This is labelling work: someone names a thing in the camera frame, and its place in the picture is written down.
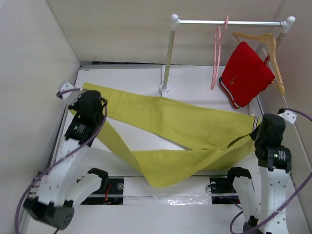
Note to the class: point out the yellow-green trousers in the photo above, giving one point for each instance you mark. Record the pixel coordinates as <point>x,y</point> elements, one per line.
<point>212,139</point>

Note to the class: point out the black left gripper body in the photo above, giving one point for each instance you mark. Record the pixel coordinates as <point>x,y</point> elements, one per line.
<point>74,106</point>

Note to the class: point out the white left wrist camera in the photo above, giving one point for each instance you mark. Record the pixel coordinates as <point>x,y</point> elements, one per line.
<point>68,92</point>

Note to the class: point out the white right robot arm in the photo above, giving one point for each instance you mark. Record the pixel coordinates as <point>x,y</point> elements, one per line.
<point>266,216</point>

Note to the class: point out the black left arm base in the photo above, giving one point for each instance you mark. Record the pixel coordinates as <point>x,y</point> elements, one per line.
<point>112,194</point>

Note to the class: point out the white metal clothes rack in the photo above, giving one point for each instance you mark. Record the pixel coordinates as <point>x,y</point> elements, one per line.
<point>176,21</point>

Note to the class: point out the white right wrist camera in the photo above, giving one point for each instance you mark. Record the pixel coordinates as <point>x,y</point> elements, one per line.
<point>287,115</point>

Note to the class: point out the wooden hanger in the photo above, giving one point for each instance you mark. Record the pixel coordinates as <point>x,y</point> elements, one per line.
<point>271,44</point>

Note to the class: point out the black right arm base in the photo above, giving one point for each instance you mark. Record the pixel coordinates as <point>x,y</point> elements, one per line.
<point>222,193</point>

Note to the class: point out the pink plastic hanger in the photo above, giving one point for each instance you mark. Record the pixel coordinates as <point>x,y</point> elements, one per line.
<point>218,36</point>

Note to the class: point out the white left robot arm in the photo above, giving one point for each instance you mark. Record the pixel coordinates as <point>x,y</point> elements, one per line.
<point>58,195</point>

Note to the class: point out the red folded shorts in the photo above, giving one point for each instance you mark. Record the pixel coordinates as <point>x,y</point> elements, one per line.
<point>245,76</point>

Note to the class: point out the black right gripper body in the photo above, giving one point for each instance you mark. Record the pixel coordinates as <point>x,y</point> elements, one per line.
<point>256,135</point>

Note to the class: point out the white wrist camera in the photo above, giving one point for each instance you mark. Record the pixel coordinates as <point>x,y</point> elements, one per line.
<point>287,115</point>
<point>68,92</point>

